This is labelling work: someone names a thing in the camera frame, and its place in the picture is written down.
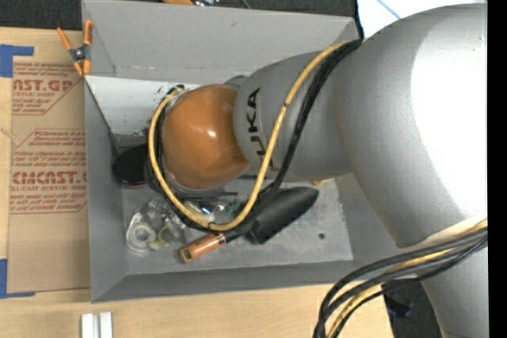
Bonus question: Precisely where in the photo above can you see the clear glass thing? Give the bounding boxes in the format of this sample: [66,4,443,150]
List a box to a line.
[125,196,192,253]

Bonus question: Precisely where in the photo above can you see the black round lid red rim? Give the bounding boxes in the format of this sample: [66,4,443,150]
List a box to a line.
[111,143,151,190]

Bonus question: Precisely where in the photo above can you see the brown cardboard board red print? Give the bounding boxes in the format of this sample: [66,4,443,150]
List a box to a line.
[0,26,93,300]

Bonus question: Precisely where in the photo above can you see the grey metal bin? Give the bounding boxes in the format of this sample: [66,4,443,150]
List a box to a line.
[80,0,398,304]

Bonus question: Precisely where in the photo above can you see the black trowel orange handle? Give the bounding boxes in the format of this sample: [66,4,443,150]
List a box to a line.
[178,186,320,264]

